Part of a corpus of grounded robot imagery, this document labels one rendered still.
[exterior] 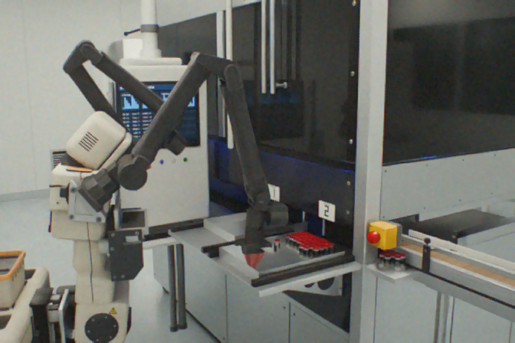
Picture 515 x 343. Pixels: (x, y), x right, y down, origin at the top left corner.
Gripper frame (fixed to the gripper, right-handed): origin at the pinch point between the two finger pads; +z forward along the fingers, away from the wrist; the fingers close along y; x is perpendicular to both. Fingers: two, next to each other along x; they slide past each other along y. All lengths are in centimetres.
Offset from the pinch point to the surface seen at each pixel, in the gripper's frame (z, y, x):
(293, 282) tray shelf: 1.2, 8.5, -11.1
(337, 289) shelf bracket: 11.4, 35.9, -1.2
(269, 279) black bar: 0.0, 1.3, -8.3
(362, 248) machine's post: -6.9, 35.5, -11.1
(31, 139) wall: 17, 1, 544
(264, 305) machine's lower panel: 38, 39, 48
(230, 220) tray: -1, 22, 54
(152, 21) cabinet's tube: -84, -2, 95
